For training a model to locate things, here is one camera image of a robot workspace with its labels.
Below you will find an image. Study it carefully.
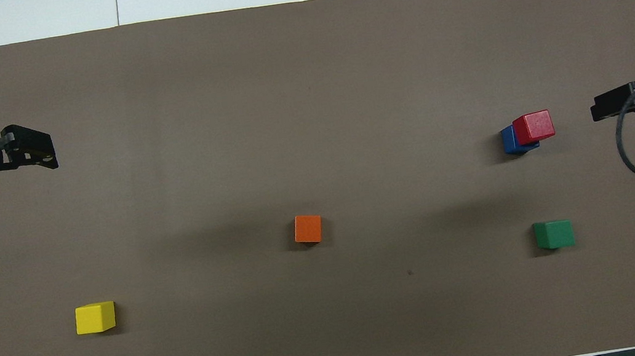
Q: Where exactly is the yellow wooden block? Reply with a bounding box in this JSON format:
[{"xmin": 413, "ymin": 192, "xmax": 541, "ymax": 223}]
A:
[{"xmin": 73, "ymin": 300, "xmax": 119, "ymax": 336}]

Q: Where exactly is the blue wooden block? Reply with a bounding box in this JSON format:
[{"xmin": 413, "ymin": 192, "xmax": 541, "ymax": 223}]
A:
[{"xmin": 499, "ymin": 122, "xmax": 541, "ymax": 157}]

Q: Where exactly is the orange wooden block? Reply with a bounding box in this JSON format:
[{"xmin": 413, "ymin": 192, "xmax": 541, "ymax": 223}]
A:
[{"xmin": 291, "ymin": 212, "xmax": 325, "ymax": 247}]

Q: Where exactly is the green wooden block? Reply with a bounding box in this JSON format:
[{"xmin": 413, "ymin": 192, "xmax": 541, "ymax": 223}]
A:
[{"xmin": 532, "ymin": 218, "xmax": 576, "ymax": 252}]

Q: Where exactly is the brown paper mat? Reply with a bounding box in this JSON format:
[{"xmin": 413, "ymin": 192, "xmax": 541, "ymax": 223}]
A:
[{"xmin": 0, "ymin": 0, "xmax": 635, "ymax": 356}]

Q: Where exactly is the red wooden block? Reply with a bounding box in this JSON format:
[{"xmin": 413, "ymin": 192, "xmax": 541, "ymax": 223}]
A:
[{"xmin": 511, "ymin": 109, "xmax": 556, "ymax": 146}]

